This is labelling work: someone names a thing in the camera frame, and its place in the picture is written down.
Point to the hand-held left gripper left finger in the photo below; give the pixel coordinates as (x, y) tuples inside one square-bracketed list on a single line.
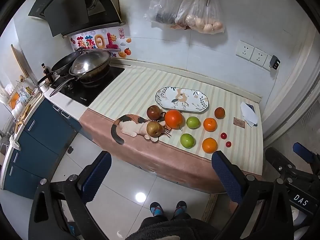
[(97, 173)]

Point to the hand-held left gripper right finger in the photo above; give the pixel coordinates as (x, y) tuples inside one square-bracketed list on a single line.
[(226, 175)]

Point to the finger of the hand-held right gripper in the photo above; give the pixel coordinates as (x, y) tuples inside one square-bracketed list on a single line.
[(280, 162), (302, 150)]

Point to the red cherry tomato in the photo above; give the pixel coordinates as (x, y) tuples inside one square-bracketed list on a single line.
[(223, 136), (228, 144)]

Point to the small orange tangerine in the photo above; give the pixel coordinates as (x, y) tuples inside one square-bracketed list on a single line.
[(210, 124), (209, 145)]

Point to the green apple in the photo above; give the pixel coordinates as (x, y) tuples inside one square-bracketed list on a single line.
[(193, 122), (187, 140)]

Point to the dark reddish orange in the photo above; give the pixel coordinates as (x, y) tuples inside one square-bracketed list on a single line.
[(219, 112)]

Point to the brown pear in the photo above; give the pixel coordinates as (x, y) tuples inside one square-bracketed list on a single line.
[(154, 129)]

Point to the large orange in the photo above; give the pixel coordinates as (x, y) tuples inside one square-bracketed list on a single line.
[(174, 119)]

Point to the red apple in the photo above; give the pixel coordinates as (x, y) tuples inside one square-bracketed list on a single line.
[(153, 112)]

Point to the oval floral ceramic plate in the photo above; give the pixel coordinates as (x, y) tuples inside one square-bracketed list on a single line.
[(181, 99)]

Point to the white paper sheets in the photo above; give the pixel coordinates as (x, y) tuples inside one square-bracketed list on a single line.
[(248, 116)]

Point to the blue slipper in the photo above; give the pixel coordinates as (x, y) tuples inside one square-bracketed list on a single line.
[(180, 207), (157, 209)]

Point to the dark flat device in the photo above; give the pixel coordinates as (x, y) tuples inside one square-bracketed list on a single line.
[(250, 107)]

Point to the blue kitchen cabinet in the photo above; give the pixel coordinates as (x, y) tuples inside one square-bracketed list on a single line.
[(37, 142)]

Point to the person's dark fleece clothing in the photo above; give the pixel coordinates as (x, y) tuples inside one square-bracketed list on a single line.
[(172, 230)]

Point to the black glass cooktop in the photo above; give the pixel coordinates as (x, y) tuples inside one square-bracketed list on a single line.
[(100, 87)]

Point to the white rag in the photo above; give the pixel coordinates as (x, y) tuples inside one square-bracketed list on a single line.
[(15, 142)]

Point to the black plug adapter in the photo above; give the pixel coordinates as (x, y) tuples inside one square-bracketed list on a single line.
[(275, 62)]

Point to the striped cat print mat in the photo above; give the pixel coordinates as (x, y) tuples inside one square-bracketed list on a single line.
[(140, 92)]

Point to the white mug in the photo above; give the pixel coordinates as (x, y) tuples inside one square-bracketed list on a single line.
[(45, 86)]

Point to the steel wok with lid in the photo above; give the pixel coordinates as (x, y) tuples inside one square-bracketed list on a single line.
[(91, 63)]

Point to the dark sauce bottle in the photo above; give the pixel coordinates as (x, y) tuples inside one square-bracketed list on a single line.
[(45, 72)]

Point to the black frying pan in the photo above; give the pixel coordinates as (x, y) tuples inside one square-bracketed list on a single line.
[(61, 65)]

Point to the wooden cutting board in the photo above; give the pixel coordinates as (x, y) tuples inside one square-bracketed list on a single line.
[(21, 60)]

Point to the clear plastic bag of eggs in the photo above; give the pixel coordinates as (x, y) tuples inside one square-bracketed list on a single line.
[(202, 15)]

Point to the black range hood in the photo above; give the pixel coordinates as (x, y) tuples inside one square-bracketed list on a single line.
[(72, 7)]

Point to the clear plastic bag dark contents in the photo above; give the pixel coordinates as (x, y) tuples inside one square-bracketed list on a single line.
[(166, 2)]

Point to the white wall socket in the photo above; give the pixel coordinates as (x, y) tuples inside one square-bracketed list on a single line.
[(245, 50), (259, 56)]

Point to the colourful wall sticker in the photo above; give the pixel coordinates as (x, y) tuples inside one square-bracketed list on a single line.
[(100, 42)]

